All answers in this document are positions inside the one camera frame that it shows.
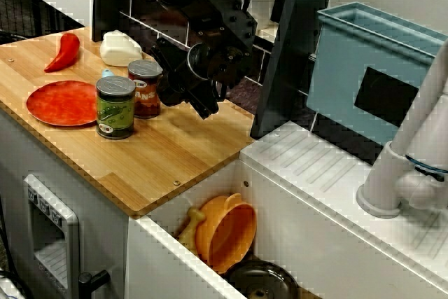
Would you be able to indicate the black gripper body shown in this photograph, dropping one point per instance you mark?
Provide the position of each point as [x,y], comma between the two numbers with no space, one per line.
[210,64]

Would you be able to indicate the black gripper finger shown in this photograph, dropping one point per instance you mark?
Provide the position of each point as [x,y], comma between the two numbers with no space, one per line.
[175,92]
[204,103]

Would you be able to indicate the brown beans can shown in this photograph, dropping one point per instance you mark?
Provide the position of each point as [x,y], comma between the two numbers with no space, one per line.
[147,99]

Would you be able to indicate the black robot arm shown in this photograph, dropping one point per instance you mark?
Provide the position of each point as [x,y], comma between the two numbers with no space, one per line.
[217,1]

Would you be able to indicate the green peas can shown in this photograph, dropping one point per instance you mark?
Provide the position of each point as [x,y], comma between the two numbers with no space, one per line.
[115,113]

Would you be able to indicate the dark shelf unit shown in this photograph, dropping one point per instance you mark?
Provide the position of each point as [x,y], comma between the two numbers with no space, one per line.
[297,50]

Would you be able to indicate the red round plate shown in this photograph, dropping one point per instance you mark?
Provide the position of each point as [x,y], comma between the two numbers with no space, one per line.
[59,103]

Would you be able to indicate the red chili pepper toy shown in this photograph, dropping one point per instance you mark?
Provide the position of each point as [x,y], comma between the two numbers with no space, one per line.
[64,52]

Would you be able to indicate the white toy sink unit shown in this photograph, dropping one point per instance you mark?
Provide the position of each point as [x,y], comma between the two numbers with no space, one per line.
[315,159]

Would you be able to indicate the blue plastic bin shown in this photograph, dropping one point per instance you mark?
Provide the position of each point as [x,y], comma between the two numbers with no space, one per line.
[336,68]

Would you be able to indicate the yellow bone shaped toy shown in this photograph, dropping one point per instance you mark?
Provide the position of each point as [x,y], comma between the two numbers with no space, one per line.
[190,229]

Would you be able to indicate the orange plastic bowl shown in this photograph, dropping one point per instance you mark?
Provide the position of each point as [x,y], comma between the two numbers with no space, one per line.
[227,236]

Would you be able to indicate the gray dishwasher panel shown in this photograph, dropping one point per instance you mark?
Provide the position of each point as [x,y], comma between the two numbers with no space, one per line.
[52,229]

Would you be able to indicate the black pot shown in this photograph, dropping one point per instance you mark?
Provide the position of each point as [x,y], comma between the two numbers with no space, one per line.
[262,278]

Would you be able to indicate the gray toy faucet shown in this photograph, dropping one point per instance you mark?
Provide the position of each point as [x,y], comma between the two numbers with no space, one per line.
[388,180]

